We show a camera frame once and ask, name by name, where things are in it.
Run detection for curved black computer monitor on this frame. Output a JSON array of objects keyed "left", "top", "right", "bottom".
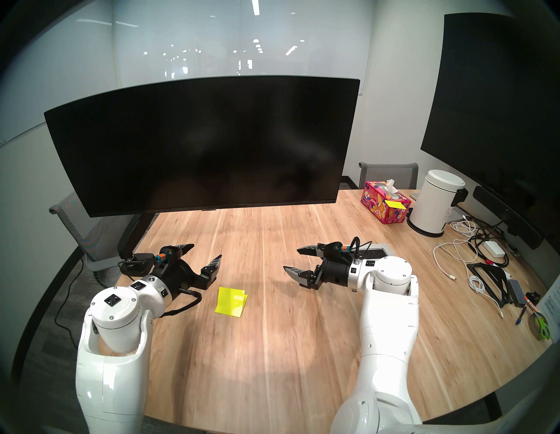
[{"left": 44, "top": 75, "right": 361, "bottom": 218}]

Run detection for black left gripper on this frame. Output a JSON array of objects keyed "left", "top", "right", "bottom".
[{"left": 158, "top": 243, "right": 223, "bottom": 301}]

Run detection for black power cable bundle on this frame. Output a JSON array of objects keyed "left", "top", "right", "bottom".
[{"left": 467, "top": 213, "right": 511, "bottom": 268}]

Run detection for grey adapter dongle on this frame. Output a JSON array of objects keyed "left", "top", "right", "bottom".
[{"left": 507, "top": 280, "right": 528, "bottom": 307}]

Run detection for red floral tissue box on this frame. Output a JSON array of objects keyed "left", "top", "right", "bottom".
[{"left": 360, "top": 179, "right": 412, "bottom": 225}]

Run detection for large black wall television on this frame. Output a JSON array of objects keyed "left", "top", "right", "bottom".
[{"left": 420, "top": 12, "right": 560, "bottom": 245}]

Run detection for grey mesh office chair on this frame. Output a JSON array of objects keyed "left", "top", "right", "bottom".
[
  {"left": 49, "top": 191, "right": 145, "bottom": 287},
  {"left": 358, "top": 162, "right": 419, "bottom": 190}
]

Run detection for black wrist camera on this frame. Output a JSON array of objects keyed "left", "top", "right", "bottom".
[
  {"left": 153, "top": 246, "right": 182, "bottom": 263},
  {"left": 326, "top": 241, "right": 353, "bottom": 263}
]

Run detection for yellow sticky note pad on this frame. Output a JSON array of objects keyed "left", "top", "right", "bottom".
[{"left": 214, "top": 287, "right": 249, "bottom": 318}]

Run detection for green handled scissors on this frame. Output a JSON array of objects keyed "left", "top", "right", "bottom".
[{"left": 528, "top": 313, "right": 551, "bottom": 341}]

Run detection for white cylindrical pedal bin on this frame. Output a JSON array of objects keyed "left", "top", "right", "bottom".
[{"left": 407, "top": 169, "right": 469, "bottom": 238}]

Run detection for white printed paper sign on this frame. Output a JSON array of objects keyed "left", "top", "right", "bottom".
[{"left": 538, "top": 287, "right": 560, "bottom": 344}]

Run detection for black floor cable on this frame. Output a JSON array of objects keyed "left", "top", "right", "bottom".
[{"left": 54, "top": 257, "right": 87, "bottom": 348}]

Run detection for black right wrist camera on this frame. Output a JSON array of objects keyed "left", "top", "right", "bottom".
[{"left": 326, "top": 241, "right": 353, "bottom": 263}]

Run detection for black camera cable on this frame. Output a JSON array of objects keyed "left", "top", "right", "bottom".
[
  {"left": 350, "top": 236, "right": 372, "bottom": 263},
  {"left": 157, "top": 287, "right": 203, "bottom": 319}
]

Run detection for frosted glass wall board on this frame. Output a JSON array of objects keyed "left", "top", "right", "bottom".
[{"left": 113, "top": 0, "right": 372, "bottom": 95}]

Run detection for black triangular folding stand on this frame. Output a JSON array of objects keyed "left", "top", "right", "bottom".
[{"left": 466, "top": 262, "right": 515, "bottom": 309}]

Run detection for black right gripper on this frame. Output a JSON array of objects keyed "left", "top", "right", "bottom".
[{"left": 283, "top": 244, "right": 355, "bottom": 289}]

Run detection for grey table power socket panel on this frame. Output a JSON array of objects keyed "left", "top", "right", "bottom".
[{"left": 358, "top": 244, "right": 396, "bottom": 259}]

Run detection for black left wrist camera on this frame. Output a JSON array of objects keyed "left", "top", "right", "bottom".
[{"left": 153, "top": 246, "right": 182, "bottom": 263}]

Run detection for black video sound bar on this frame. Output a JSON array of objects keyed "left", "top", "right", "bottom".
[{"left": 472, "top": 185, "right": 544, "bottom": 250}]

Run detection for white charging cable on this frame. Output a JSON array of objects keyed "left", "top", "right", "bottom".
[
  {"left": 450, "top": 217, "right": 480, "bottom": 240},
  {"left": 433, "top": 240, "right": 471, "bottom": 280},
  {"left": 468, "top": 262, "right": 504, "bottom": 319}
]

